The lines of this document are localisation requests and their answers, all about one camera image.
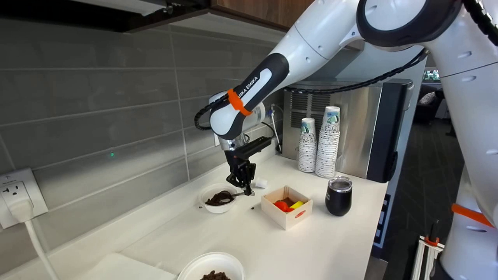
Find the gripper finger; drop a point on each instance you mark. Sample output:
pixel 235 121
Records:
pixel 249 179
pixel 233 179

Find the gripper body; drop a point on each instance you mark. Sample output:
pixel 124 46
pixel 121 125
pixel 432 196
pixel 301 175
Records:
pixel 235 160

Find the silver spoon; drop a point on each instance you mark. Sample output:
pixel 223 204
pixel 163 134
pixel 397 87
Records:
pixel 238 193

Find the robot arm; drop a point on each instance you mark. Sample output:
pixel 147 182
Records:
pixel 311 42

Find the white bowl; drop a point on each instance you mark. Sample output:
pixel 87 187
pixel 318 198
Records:
pixel 218 208
pixel 206 264

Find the small white cup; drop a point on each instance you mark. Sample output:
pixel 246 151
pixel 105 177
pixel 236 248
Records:
pixel 261 183

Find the coffee beans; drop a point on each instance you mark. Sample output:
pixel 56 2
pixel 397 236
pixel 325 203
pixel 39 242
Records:
pixel 214 276
pixel 218 199

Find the red toy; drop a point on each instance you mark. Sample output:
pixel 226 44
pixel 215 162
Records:
pixel 281 205

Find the yellow toy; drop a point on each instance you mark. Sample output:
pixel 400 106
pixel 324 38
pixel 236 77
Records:
pixel 297 204

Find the wooden box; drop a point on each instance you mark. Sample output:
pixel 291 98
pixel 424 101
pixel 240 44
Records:
pixel 286 219

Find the stack of paper cups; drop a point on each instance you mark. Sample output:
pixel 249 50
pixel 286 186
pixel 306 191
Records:
pixel 328 147
pixel 307 147

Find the black tumbler with clear lid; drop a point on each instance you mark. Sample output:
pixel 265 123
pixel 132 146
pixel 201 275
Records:
pixel 338 200

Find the silver and black appliance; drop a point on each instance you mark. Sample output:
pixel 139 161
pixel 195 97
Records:
pixel 362 128

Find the dark armchair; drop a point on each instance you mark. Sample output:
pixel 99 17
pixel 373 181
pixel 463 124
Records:
pixel 428 103

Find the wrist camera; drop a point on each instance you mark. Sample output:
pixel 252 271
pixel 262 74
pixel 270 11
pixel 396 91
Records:
pixel 255 146

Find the white wall socket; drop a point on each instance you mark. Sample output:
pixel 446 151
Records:
pixel 216 139
pixel 23 182

